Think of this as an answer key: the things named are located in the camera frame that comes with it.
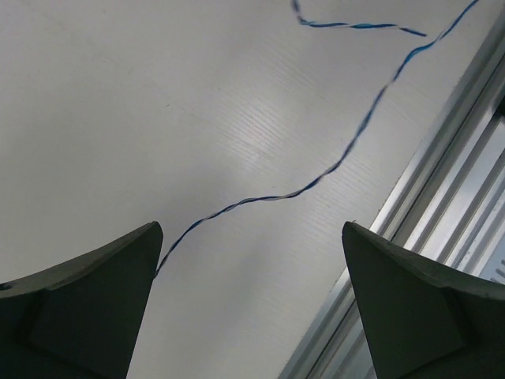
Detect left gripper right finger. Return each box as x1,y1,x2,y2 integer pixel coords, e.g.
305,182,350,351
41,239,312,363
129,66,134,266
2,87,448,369
342,222,504,378

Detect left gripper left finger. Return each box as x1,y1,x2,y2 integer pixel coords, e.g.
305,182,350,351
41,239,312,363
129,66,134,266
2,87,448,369
1,222,163,378

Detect blue white twisted wire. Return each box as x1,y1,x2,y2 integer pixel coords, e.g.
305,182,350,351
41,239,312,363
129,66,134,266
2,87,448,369
155,0,481,277

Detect aluminium mounting rail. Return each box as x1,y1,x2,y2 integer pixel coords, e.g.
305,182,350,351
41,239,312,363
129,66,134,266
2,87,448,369
281,14,504,378

